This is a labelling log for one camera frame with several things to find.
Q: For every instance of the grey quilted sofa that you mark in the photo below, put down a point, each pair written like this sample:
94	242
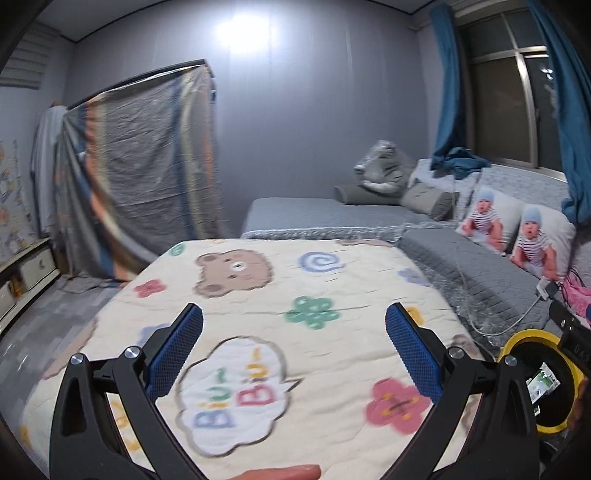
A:
332	212

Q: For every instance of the baby print pillow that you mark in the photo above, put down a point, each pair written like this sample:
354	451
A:
535	244
485	221

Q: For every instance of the yellow trash bin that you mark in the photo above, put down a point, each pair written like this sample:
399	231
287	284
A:
510	346

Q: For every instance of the tiger plush toy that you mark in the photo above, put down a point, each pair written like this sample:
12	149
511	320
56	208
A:
383	166

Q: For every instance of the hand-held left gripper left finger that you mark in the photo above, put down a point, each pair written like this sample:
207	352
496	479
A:
178	346

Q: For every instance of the white power strip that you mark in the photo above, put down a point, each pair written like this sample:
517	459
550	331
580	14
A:
547	288

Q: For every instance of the grey bolster pillow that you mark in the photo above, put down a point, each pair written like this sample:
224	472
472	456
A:
364	196

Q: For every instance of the low white cabinet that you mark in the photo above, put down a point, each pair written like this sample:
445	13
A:
27	272

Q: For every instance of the green plastic package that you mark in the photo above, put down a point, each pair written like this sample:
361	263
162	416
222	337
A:
544	385

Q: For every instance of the cartoon bear printed blanket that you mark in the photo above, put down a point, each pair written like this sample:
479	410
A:
295	286

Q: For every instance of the white hanging cloth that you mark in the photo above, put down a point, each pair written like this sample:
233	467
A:
44	175

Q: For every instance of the grey square cushion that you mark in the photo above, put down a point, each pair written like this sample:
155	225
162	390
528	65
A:
427	201

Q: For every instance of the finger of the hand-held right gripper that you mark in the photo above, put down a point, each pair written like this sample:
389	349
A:
568	318

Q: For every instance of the pink cloth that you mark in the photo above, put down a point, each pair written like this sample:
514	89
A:
577	293

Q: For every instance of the cartoon wall poster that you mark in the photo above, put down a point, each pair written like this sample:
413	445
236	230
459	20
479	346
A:
11	207

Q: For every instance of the striped floral cover cloth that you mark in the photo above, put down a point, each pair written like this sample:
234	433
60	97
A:
138	184

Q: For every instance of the person's left hand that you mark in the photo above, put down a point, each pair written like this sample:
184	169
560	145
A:
281	474

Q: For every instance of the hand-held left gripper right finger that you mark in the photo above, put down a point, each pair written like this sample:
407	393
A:
411	346

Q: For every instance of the grey window blind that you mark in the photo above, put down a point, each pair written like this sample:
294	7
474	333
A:
25	69

